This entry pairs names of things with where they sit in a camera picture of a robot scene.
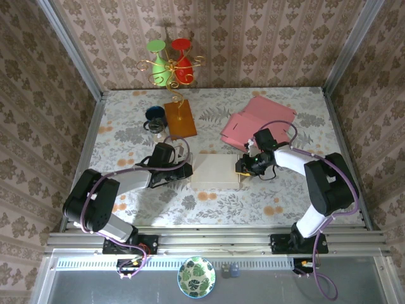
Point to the white paper box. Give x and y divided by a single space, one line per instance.
215 171

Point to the pink paper box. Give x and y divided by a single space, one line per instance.
253 117

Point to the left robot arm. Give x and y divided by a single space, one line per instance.
91 196

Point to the black power connector box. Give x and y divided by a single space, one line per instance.
303 265
129 266

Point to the dark blue mug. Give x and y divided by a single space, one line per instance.
155 112

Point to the floral table cover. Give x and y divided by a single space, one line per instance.
190 215

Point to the green wine glass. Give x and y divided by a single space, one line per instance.
159 71

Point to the red wine glass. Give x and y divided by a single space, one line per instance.
183 68

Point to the small blue plastic object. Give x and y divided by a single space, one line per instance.
235 270

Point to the small grey plastic object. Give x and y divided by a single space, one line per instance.
226 271

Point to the leaf pattern bowl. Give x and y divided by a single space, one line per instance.
196 277

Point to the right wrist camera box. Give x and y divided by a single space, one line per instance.
250 145

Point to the aluminium frame profile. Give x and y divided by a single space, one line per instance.
91 136
215 240
338 133
72 50
348 47

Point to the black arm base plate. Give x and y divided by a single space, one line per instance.
280 244
148 244

